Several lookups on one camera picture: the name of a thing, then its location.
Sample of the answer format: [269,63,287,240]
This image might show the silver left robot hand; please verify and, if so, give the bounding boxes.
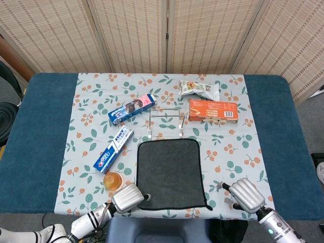
[111,184,152,213]

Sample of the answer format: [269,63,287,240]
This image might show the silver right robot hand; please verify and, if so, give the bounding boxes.
[215,178,266,213]

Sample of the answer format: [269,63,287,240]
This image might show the grey and blue cloth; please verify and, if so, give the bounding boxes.
[135,138,213,211]

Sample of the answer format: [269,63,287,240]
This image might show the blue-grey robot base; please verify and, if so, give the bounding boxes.
[105,217,211,243]

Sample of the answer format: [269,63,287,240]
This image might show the orange jelly cup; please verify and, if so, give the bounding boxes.
[103,171,125,192]

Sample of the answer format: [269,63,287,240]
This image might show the floral print tablecloth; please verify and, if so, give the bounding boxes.
[54,73,276,220]

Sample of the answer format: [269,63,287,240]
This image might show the black bag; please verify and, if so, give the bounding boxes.
[209,219,249,243]

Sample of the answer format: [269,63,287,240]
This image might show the blue silver toothpaste box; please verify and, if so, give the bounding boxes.
[93,126,134,175]

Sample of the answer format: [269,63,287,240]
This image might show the white shoe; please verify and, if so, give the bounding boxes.
[316,161,324,185]

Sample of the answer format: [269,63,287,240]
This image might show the black box on floor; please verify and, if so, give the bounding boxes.
[310,152,324,168]

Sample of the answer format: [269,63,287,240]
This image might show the blue pink cookie box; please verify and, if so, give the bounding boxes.
[108,94,157,126]

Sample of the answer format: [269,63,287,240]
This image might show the orange cracker box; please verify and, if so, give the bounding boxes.
[188,99,239,124]

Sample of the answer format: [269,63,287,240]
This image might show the white snack bag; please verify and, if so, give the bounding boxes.
[178,79,220,101]

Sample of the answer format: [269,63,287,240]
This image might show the teal table cover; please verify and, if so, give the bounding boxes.
[0,73,317,221]

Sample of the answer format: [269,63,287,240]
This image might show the white screen foot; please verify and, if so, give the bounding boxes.
[310,86,324,98]

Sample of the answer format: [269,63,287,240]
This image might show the black chair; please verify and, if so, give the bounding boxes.
[0,60,25,147]

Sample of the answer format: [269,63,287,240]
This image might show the bamboo folding screen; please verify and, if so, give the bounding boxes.
[0,0,324,102]

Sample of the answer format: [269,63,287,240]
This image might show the brown wooden board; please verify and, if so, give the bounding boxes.
[0,35,35,83]

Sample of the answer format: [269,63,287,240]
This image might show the black floor cables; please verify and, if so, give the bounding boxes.
[42,214,109,243]

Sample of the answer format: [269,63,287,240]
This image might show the small metal wire rack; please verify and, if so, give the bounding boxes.
[148,106,187,141]

